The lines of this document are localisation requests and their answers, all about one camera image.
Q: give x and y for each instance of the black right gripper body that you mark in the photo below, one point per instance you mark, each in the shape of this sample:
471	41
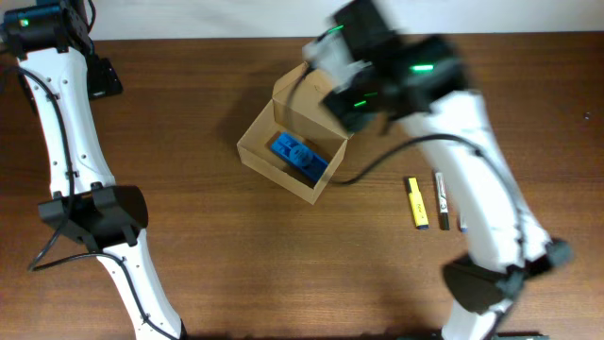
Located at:
363	100

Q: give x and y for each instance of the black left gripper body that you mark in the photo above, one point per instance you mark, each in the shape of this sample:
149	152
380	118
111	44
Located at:
103	80

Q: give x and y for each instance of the brown cardboard box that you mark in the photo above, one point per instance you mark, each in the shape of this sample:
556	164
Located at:
296	109

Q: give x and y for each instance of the blue whiteboard eraser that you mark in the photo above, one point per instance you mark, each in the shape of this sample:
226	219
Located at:
299	156

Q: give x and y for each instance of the black whiteboard marker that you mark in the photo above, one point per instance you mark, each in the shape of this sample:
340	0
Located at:
442	200

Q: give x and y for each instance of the yellow highlighter pen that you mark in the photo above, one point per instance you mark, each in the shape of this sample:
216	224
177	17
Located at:
418	208

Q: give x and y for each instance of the blue whiteboard marker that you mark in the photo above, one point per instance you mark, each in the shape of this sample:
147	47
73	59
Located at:
462	224

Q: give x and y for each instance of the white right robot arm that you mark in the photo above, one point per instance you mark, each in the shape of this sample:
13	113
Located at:
423	87

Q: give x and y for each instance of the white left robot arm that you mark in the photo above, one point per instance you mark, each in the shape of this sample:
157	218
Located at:
92	216

